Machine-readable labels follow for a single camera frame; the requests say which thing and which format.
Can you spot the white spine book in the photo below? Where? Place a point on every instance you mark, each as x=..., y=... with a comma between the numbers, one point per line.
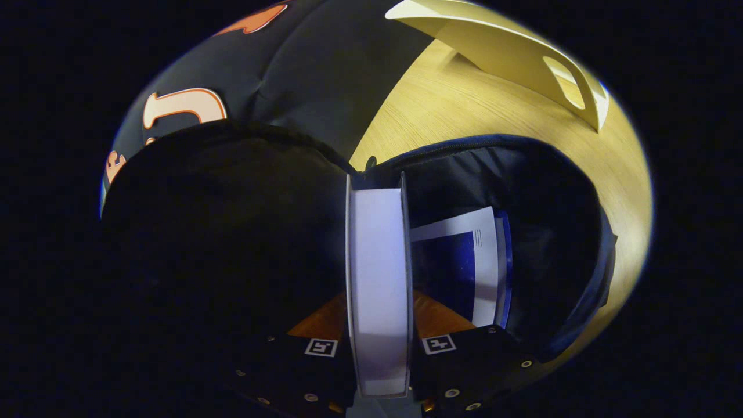
x=377, y=278

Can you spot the blue schoolbag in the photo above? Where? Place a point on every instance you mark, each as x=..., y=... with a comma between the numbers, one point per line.
x=232, y=232

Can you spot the white plastic bookshelf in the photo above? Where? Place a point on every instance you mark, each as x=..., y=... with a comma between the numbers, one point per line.
x=505, y=52

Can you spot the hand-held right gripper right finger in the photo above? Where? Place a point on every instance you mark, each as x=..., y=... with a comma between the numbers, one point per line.
x=458, y=371

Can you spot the blue cover book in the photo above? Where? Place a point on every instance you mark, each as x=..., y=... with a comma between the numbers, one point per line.
x=453, y=267

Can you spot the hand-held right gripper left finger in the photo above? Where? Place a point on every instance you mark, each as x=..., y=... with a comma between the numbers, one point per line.
x=290, y=371

